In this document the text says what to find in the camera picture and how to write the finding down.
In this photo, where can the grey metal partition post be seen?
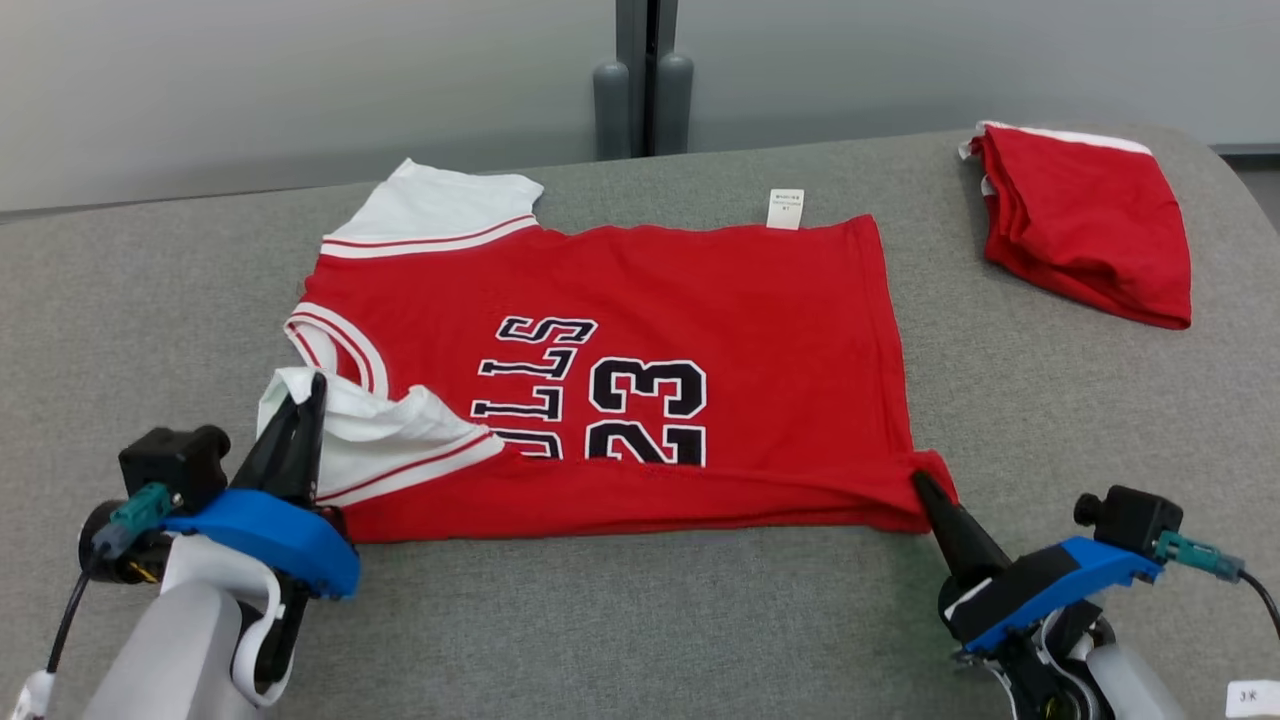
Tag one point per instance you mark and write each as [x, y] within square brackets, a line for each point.
[645, 80]

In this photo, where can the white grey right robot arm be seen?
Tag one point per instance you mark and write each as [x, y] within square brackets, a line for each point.
[1100, 680]

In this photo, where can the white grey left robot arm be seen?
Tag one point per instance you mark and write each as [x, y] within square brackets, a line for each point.
[170, 650]

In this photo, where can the red white basketball jersey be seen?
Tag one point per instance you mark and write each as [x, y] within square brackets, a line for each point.
[700, 300]

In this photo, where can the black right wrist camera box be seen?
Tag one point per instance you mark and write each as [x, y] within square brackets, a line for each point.
[1135, 520]

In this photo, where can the red shorts with white stripe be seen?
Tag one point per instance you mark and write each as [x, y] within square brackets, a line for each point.
[1090, 230]

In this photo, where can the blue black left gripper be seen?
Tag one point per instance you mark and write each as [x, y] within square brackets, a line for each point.
[280, 540]

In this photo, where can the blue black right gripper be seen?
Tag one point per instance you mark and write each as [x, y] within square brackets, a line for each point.
[1040, 590]

